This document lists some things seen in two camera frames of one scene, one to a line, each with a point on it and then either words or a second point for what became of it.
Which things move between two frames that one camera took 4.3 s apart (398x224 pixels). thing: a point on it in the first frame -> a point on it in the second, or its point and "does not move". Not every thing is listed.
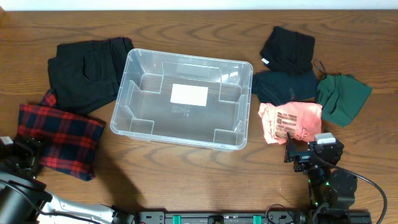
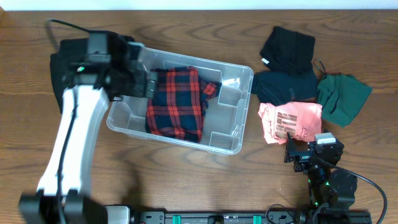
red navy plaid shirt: [68, 142] -> [177, 110]
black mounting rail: [295, 217] does not move
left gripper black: [29, 155] -> [137, 90]
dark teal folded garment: [276, 86] does not move
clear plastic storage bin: [184, 100] does not move
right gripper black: [304, 158] does not move
